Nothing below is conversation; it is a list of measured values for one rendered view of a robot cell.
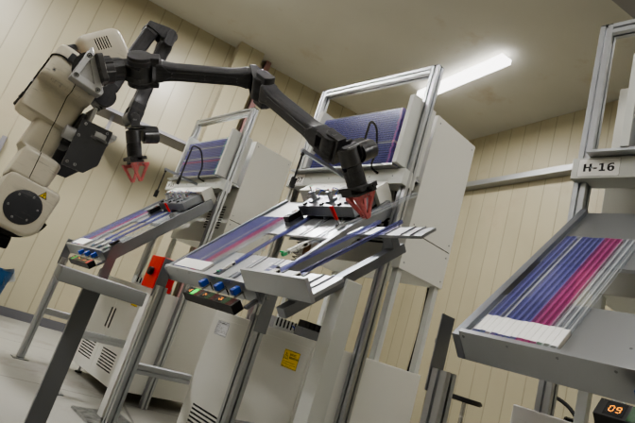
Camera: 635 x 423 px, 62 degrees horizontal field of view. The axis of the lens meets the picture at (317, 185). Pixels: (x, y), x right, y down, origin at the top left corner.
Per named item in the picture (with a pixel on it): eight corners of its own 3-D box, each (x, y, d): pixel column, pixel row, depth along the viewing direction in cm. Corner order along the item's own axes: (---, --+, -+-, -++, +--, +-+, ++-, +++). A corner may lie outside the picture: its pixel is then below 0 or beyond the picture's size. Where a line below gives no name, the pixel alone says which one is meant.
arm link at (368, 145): (317, 158, 151) (323, 131, 147) (344, 147, 159) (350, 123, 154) (349, 177, 145) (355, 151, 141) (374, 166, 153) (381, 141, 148)
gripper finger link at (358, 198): (365, 214, 153) (356, 183, 152) (382, 213, 147) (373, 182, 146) (349, 222, 149) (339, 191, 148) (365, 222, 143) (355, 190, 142)
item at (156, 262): (87, 424, 226) (156, 252, 248) (70, 407, 244) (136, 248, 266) (137, 431, 240) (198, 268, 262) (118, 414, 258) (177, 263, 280)
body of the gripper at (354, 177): (355, 188, 153) (348, 164, 152) (379, 186, 144) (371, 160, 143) (338, 195, 149) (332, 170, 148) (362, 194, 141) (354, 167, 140)
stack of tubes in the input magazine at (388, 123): (388, 162, 219) (404, 107, 226) (309, 168, 258) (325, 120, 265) (406, 176, 226) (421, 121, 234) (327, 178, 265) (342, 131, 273)
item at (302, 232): (336, 249, 197) (332, 237, 196) (241, 239, 247) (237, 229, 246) (389, 212, 217) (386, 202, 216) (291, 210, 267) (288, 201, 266)
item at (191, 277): (259, 303, 174) (251, 284, 172) (171, 279, 224) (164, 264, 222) (262, 301, 174) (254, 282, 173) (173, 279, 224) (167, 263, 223)
